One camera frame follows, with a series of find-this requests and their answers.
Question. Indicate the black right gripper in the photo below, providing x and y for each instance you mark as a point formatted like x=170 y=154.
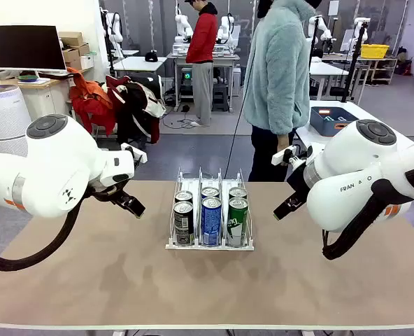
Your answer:
x=298 y=182

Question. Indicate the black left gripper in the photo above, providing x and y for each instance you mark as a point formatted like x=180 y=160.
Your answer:
x=107 y=194

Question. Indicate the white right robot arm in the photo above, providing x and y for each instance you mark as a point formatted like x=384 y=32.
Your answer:
x=350 y=182

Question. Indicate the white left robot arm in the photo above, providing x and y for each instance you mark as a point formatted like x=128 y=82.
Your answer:
x=53 y=168

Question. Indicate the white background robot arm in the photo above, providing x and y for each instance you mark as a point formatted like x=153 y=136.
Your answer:
x=359 y=31
x=112 y=28
x=319 y=29
x=226 y=29
x=182 y=24

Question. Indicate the right forearm in teal sleeve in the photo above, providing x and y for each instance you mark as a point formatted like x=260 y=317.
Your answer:
x=289 y=105

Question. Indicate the person's right hand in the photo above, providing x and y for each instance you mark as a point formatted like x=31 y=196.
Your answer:
x=283 y=141

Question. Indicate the black Pepsi can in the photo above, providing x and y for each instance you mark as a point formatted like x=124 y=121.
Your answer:
x=183 y=224
x=183 y=196

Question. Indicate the green Chilsung cider can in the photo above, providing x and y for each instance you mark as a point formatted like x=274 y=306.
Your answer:
x=237 y=192
x=237 y=224

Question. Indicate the blue Pocari Sweat can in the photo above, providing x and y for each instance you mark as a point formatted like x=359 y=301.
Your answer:
x=211 y=220
x=210 y=192

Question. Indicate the dark clothes and white bag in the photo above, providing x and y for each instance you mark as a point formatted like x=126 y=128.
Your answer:
x=137 y=112

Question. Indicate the orange red jacket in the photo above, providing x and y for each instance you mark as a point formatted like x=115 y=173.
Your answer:
x=88 y=98

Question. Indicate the dark step stool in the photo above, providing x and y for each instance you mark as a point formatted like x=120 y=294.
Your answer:
x=221 y=98

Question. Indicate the large white side table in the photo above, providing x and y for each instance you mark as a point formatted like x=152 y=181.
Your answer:
x=375 y=112

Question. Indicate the person in teal fleece jacket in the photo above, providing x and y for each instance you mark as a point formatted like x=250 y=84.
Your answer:
x=277 y=70

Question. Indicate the white desk with wooden top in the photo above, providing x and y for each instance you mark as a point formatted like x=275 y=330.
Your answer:
x=42 y=101

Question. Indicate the white background table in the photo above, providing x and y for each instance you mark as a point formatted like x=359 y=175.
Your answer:
x=327 y=70
x=137 y=64

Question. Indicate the black cap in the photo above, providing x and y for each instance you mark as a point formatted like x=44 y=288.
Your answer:
x=152 y=56

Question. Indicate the small white box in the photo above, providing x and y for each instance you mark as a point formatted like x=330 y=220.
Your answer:
x=87 y=62

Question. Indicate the white cylindrical air purifier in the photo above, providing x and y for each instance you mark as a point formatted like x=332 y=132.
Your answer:
x=4 y=119

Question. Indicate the black tripod pole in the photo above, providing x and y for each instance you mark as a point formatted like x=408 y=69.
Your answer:
x=313 y=42
x=354 y=63

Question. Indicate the brown cardboard box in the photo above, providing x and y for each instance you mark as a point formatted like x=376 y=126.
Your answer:
x=70 y=38
x=75 y=53

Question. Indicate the green round dish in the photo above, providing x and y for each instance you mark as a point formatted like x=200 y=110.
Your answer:
x=28 y=77

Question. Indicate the wooden low shelf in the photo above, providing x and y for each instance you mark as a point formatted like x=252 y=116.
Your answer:
x=382 y=70

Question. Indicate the person in red hoodie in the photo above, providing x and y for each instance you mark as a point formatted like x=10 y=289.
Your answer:
x=201 y=42

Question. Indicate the yellow plastic basket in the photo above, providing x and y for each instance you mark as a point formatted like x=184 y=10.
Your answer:
x=375 y=50

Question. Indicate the black computer monitor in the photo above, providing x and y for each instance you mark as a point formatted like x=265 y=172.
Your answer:
x=25 y=47

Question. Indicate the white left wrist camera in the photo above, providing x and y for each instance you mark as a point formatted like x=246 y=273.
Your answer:
x=138 y=156

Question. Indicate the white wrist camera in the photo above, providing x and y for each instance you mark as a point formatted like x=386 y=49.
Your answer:
x=280 y=158
x=138 y=156

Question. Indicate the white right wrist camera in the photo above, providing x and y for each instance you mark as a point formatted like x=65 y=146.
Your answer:
x=280 y=158

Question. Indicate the metal frame workbench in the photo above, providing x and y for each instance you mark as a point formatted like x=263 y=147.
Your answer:
x=224 y=57

